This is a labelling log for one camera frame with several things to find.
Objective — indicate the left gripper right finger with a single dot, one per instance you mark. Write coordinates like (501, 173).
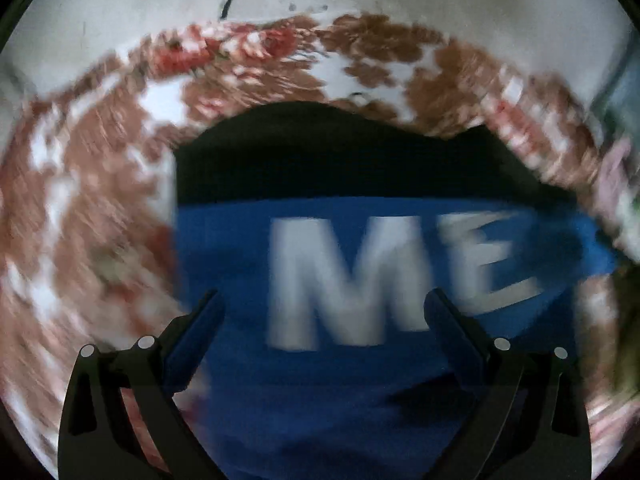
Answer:
(528, 420)

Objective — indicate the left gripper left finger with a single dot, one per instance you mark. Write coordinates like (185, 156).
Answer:
(97, 439)

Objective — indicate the blue and black Supreme jacket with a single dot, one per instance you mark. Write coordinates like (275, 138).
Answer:
(323, 232)

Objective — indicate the floral brown bed blanket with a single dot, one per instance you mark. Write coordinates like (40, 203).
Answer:
(86, 175)

